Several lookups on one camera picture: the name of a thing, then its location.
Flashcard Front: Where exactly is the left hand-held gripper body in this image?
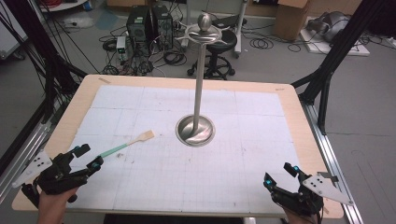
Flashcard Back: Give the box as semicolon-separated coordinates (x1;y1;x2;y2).
12;150;95;208

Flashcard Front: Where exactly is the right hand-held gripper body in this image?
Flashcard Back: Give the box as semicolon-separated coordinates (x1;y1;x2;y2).
270;172;355;217

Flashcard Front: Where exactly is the wooden spatula with green handle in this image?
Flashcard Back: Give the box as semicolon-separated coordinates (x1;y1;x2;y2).
97;130;156;159

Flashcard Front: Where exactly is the metal utensil rack stand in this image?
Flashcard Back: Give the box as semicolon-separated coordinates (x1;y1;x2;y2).
175;12;224;147

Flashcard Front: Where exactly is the person's right hand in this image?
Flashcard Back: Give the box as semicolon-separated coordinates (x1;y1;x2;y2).
282;207;318;224

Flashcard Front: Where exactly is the person's left hand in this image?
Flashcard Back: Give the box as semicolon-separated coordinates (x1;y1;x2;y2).
36;186;79;224

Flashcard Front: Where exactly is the small grey electronic box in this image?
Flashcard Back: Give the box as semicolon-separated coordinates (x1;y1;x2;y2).
115;35;128;61

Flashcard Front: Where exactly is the black computer tower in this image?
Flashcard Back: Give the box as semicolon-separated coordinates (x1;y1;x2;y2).
152;5;174;50
125;7;153;52

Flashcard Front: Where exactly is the white flat board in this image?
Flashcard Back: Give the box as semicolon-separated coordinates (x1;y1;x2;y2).
299;30;372;58

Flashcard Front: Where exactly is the black round stool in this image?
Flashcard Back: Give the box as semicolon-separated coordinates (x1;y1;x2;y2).
187;29;238;81

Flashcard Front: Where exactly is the round white table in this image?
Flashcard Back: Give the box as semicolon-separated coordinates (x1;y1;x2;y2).
37;0;91;13

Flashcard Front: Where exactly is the closed cardboard box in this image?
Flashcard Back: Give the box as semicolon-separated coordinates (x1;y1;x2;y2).
275;0;312;42

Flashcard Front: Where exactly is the grey bag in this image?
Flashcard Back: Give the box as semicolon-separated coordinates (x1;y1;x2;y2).
306;11;352;44

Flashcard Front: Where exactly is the open cardboard box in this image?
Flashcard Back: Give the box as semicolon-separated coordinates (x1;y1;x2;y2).
106;0;148;8

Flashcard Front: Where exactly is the aluminium rail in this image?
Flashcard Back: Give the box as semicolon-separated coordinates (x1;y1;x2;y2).
0;120;53;204
300;101;364;224

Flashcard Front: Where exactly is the black frame post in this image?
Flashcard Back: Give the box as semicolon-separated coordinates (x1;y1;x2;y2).
4;0;89;124
290;0;387;135

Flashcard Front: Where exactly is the tangle of black cables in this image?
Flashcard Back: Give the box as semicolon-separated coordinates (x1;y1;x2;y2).
98;26;189;77

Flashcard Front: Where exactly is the coiled black cable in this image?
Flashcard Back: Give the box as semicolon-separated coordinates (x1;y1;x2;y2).
248;36;275;50

